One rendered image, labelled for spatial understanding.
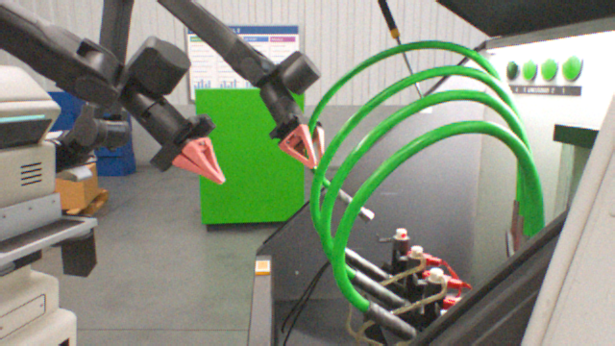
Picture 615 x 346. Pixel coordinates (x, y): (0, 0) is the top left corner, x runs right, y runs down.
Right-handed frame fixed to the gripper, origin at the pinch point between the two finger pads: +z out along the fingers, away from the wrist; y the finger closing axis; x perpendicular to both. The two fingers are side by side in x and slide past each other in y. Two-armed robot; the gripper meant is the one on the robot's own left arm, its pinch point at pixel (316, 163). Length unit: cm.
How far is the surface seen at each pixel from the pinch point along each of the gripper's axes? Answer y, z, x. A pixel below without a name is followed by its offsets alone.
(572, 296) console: -28, 36, -28
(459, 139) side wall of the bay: 36.2, 3.3, -17.0
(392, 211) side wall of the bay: 29.8, 9.0, 4.5
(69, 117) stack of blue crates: 230, -423, 421
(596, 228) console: -28, 33, -32
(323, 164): -17.2, 9.1, -9.9
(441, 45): 2.7, -1.9, -29.8
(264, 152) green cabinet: 225, -151, 157
